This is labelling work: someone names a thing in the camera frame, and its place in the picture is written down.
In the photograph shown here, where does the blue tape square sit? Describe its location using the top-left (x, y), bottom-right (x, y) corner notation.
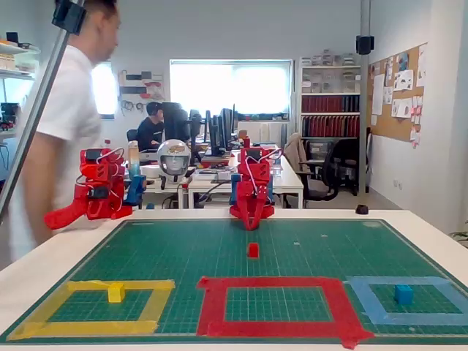
top-left (343, 276), bottom-right (468, 326)

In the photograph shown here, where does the red tape square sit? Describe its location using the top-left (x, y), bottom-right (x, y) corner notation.
top-left (195, 276), bottom-right (376, 350)

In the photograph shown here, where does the black clamp on upright pole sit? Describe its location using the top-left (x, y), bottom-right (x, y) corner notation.
top-left (355, 34), bottom-right (375, 56)

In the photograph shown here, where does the small bright window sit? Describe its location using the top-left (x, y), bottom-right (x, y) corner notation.
top-left (91, 61), bottom-right (118, 120)

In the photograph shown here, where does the black office chair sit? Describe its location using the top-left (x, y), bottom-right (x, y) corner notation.
top-left (298, 137), bottom-right (361, 209)

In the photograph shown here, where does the black computer monitor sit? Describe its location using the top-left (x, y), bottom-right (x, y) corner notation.
top-left (219, 104), bottom-right (238, 151)
top-left (204, 109), bottom-right (226, 156)

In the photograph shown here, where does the seated person in dark top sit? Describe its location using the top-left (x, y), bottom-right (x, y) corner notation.
top-left (135, 101), bottom-right (165, 153)

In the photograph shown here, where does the person in white shirt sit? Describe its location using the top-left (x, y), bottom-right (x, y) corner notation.
top-left (0, 0), bottom-right (124, 264)

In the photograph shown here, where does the beige jacket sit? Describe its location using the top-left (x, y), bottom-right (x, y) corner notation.
top-left (284, 132), bottom-right (312, 173)

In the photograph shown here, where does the white-shirted person's right forearm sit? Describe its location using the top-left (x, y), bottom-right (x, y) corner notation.
top-left (29, 131), bottom-right (83, 244)

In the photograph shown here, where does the red leader arm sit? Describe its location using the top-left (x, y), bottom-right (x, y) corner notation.
top-left (43, 146), bottom-right (135, 230)

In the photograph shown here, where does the cork pin board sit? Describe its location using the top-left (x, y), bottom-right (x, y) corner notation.
top-left (367, 42), bottom-right (429, 147)

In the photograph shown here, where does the yellow toy brick cube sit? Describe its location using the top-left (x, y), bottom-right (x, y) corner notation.
top-left (107, 282), bottom-right (126, 303)

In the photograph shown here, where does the white motorcycle helmet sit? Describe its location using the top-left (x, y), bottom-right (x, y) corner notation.
top-left (156, 139), bottom-right (192, 184)

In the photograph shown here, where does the upright grey pole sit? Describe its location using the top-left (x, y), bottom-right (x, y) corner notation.
top-left (359, 0), bottom-right (371, 195)

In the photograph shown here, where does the white office desk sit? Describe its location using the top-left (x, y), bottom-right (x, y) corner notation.
top-left (140, 155), bottom-right (305, 209)

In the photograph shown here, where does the white bookshelf with binders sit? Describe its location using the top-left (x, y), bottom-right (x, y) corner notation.
top-left (298, 54), bottom-right (363, 147)

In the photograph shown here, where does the large bright window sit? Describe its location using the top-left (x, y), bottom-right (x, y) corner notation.
top-left (170, 59), bottom-right (293, 121)

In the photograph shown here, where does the black high chair back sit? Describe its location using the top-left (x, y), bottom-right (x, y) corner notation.
top-left (162, 102), bottom-right (191, 146)

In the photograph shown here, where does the white wall shelf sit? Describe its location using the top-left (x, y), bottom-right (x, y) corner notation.
top-left (0, 32), bottom-right (41, 81)

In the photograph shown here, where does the green cutting mat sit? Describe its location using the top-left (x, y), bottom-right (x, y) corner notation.
top-left (0, 218), bottom-right (468, 347)

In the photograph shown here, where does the blue toy brick cube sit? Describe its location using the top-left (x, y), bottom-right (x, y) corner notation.
top-left (393, 284), bottom-right (414, 306)

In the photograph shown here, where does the yellow tape square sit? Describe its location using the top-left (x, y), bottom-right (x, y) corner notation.
top-left (6, 279), bottom-right (176, 341)

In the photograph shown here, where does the black clamp on slanted pole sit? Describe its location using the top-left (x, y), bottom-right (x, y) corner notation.
top-left (51, 0), bottom-right (88, 37)

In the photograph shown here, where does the wall tool board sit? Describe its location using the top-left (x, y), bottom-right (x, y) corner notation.
top-left (118, 69), bottom-right (165, 115)

